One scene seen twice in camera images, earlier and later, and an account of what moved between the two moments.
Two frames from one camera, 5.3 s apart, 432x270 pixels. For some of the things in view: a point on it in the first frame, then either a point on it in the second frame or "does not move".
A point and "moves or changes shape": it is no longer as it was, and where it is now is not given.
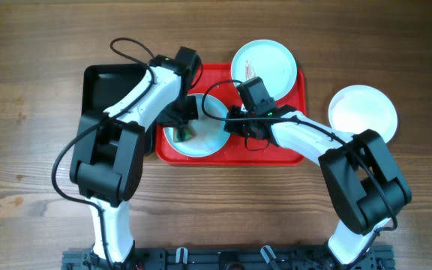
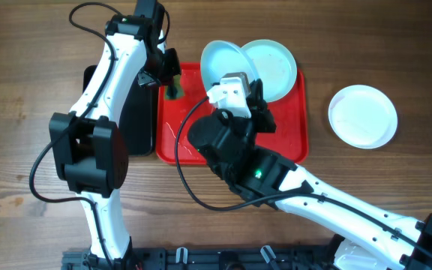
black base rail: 229,258 does not move
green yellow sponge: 182,134 moves or changes shape
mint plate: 210,133 moves or changes shape
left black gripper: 166,119 to 145,78
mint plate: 268,60 does not move
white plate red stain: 356,108 does not move
